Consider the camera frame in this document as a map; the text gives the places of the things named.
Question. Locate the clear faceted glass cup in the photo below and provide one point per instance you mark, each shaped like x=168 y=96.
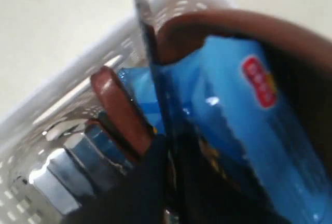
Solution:
x=83 y=163

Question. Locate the white perforated plastic basket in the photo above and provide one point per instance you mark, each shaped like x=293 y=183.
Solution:
x=69 y=90

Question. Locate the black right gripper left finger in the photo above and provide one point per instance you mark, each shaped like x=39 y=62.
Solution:
x=139 y=198

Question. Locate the blue chips snack bag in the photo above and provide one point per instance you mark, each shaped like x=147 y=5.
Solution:
x=227 y=94

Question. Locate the silver table knife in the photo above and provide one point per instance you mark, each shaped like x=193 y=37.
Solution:
x=163 y=92

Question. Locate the brown wooden spoon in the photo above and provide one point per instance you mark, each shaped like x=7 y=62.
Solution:
x=132 y=132

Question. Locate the brown round wooden plate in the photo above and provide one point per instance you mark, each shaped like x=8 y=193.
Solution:
x=300 y=59

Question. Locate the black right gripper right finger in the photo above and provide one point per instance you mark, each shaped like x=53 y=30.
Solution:
x=199 y=193

